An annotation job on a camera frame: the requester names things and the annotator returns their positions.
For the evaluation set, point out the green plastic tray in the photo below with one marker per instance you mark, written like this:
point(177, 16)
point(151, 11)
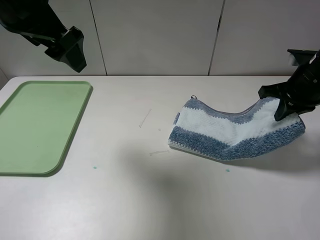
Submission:
point(37, 125)

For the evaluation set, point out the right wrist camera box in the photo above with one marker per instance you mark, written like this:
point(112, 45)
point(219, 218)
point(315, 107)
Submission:
point(299, 57)

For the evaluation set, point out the blue white striped towel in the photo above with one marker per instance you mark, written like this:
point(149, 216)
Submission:
point(201, 130)

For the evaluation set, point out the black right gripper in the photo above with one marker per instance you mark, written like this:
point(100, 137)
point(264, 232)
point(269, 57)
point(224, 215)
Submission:
point(302, 89)

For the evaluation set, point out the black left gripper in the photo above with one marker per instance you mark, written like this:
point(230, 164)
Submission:
point(36, 21)

